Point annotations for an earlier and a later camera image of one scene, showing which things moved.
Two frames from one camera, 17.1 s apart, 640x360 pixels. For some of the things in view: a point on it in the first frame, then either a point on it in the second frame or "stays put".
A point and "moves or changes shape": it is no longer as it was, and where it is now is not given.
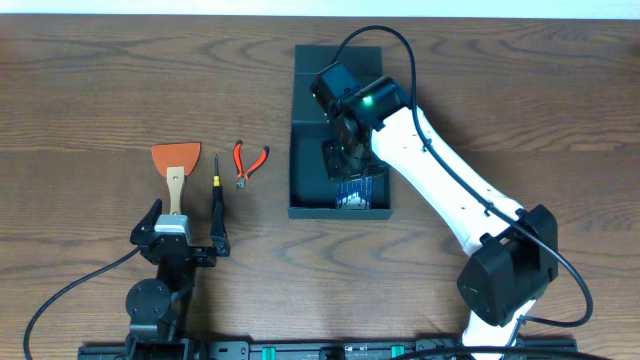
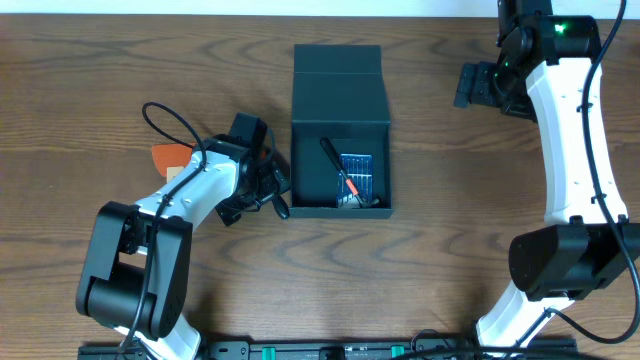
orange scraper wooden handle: [175, 161] stays put
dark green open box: [313, 194] stays put
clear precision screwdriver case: [355, 194] stays put
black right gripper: [339, 171] to [475, 86]
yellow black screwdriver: [217, 193] moves or changes shape
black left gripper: [178, 251] to [270, 185]
